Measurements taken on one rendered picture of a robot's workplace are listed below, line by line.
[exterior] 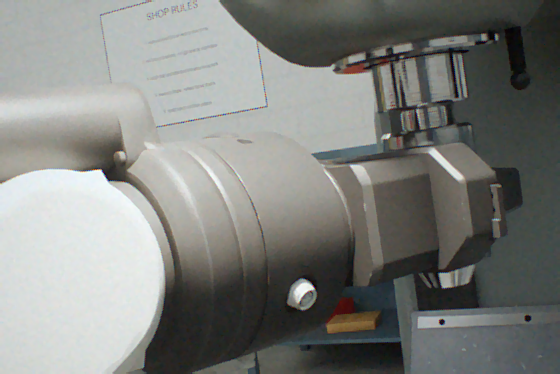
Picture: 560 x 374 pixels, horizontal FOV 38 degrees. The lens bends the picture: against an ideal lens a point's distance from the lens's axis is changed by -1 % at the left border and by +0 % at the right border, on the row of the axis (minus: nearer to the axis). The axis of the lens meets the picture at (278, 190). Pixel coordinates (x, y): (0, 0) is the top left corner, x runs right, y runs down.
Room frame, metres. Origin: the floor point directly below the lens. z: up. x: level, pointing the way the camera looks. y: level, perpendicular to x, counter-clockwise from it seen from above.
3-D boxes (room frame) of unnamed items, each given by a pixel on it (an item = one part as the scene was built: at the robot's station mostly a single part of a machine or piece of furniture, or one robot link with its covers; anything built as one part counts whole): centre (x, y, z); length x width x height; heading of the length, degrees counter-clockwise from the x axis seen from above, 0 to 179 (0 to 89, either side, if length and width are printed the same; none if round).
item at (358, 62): (0.42, -0.08, 1.31); 0.09 x 0.09 x 0.01
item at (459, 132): (0.42, -0.08, 1.26); 0.05 x 0.05 x 0.01
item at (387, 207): (0.36, -0.01, 1.23); 0.13 x 0.12 x 0.10; 40
